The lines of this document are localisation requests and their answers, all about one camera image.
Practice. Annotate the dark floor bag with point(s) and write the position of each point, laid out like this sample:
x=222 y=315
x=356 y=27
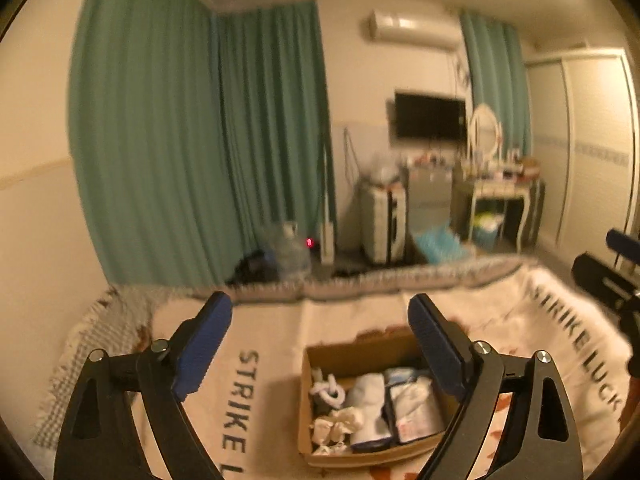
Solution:
x=252 y=267

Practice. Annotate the white slatted wardrobe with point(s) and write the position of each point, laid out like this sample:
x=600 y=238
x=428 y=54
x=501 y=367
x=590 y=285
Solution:
x=585 y=160

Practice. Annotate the narrow green curtain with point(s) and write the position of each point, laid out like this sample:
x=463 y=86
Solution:
x=495 y=80

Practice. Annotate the clear plastic bag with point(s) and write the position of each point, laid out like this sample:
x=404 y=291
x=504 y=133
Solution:
x=385 y=172

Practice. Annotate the white cloth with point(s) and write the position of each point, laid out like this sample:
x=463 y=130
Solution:
x=335 y=427

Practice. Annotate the wide green curtain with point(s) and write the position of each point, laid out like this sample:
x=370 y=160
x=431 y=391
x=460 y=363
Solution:
x=150 y=125

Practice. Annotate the white dressing table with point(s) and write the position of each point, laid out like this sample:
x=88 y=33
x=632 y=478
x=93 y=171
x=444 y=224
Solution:
x=495 y=190

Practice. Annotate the green white bin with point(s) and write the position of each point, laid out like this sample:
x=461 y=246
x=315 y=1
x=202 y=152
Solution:
x=489 y=230

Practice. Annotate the white oval mirror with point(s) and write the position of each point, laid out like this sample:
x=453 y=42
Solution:
x=484 y=127

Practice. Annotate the grey small fridge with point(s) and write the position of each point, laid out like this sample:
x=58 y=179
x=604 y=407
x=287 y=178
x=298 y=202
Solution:
x=430 y=200

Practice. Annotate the white air conditioner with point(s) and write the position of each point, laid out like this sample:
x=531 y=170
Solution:
x=412 y=27

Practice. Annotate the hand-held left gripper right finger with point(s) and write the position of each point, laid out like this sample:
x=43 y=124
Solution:
x=435 y=345

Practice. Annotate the light blue package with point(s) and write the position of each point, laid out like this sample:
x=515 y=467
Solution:
x=440 y=245

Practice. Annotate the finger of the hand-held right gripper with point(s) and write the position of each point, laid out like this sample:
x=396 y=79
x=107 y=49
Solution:
x=622 y=241
x=597 y=275

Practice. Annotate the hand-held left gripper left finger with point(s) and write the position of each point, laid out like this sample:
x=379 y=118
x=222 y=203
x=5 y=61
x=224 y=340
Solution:
x=200 y=350

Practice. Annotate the brown cardboard box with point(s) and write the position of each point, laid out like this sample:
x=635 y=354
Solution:
x=310 y=440

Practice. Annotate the green corner curtain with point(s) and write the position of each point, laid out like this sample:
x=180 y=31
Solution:
x=275 y=130

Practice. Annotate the black wall television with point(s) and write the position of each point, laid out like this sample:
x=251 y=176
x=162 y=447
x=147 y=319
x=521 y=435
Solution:
x=430 y=115

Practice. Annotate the white suitcase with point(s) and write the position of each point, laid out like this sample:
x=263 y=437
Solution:
x=382 y=225

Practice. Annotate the checked bed sheet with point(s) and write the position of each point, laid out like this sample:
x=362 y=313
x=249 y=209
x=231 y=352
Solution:
x=100 y=330

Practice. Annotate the white upright pole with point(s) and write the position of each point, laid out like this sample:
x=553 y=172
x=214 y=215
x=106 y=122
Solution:
x=326 y=210

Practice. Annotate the cream printed blanket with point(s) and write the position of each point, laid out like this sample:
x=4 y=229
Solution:
x=270 y=330

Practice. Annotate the white sock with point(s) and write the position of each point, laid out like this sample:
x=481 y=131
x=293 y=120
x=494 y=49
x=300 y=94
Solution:
x=367 y=400

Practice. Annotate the grey labelled pouch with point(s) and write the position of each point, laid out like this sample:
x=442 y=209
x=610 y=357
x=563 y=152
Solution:
x=417 y=410

